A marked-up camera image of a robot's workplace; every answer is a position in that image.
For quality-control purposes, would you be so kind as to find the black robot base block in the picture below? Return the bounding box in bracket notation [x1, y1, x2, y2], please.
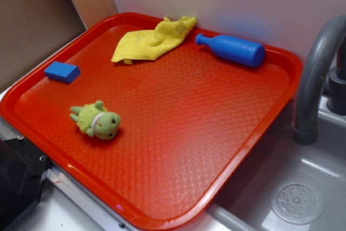
[1, 138, 50, 230]

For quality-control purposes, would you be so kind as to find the yellow cloth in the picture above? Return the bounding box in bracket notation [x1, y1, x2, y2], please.
[111, 16, 198, 64]

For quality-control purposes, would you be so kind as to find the red plastic tray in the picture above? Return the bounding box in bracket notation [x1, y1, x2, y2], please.
[1, 13, 303, 230]

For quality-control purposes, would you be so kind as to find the green plush frog toy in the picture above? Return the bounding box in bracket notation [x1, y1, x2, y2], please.
[69, 101, 121, 141]

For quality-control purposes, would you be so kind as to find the blue plastic bottle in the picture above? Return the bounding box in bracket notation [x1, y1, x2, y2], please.
[195, 34, 265, 68]

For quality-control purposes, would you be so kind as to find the blue rectangular block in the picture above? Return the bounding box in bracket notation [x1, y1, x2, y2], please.
[44, 62, 81, 83]

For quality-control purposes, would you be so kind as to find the grey curved faucet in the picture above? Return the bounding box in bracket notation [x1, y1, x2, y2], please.
[292, 15, 345, 145]

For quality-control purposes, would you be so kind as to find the grey plastic sink basin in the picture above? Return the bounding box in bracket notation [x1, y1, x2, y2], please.
[208, 95, 346, 231]

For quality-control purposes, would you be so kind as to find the round sink drain strainer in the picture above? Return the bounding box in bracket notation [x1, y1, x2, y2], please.
[270, 178, 325, 225]

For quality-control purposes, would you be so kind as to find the brown cardboard panel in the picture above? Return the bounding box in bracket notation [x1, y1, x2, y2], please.
[1, 0, 117, 91]

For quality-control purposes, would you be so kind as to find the dark grey faucet handle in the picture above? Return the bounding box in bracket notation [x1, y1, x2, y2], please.
[327, 39, 345, 115]

